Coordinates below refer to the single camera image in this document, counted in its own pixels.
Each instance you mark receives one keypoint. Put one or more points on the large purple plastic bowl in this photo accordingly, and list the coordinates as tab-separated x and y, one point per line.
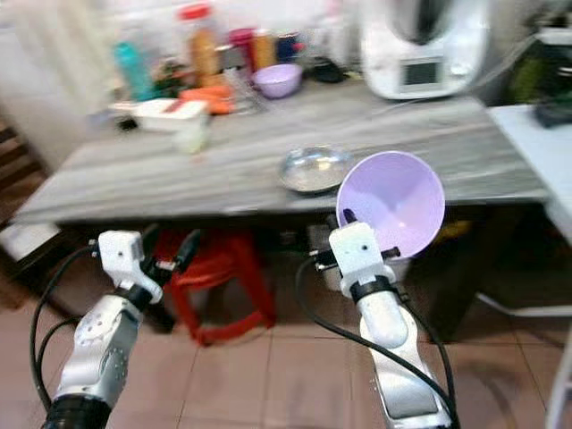
398	201

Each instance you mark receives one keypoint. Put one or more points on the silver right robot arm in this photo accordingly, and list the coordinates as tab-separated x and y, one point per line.
389	344

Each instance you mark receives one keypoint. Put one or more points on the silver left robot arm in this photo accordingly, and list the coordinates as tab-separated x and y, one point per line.
100	349

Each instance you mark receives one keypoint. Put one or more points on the shiny metal bowl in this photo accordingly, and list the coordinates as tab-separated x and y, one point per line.
315	170

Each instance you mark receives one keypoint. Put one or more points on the red plastic stool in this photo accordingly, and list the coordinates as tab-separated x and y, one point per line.
232	286

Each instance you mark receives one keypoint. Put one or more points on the pale glass cup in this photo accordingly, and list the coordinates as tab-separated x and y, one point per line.
193	138

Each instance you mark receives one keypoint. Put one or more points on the white flat container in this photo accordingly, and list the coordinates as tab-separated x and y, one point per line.
165	113

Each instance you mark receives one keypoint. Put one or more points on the brown wooden chair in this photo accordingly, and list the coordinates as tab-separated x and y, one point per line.
18	174

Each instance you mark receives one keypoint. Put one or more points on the orange plastic item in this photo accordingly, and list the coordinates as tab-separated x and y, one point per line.
210	98

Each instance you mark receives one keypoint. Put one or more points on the black low object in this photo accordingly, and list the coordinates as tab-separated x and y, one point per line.
327	71

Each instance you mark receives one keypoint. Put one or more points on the small purple bowl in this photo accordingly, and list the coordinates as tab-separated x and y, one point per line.
277	80

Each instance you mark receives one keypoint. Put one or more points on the teal bottle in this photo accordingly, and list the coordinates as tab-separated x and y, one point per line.
132	71

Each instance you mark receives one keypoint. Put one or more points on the white kitchen appliance with screen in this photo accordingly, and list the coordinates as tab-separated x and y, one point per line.
424	54

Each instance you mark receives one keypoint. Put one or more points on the dark blue can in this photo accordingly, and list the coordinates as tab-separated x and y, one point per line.
287	46

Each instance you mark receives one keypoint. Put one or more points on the orange jar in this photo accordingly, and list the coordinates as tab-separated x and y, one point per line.
264	51

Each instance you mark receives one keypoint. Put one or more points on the tall jar with red lid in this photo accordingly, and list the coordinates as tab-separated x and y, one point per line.
198	49

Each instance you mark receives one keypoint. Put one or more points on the white side table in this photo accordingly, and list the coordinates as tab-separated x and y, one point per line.
532	156

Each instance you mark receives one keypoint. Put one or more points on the magenta jar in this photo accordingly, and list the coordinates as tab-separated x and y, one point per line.
240	45

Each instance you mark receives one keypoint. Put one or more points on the black item on side table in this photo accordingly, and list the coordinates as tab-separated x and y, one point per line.
556	112

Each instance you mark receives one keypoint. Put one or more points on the green plant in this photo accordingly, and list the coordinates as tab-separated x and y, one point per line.
541	71

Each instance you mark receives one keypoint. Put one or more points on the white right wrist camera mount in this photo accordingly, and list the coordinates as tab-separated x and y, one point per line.
357	250

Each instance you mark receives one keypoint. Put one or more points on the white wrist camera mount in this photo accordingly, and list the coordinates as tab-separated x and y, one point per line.
121	259
357	250

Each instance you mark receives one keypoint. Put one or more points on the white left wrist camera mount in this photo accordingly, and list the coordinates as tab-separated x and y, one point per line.
121	259

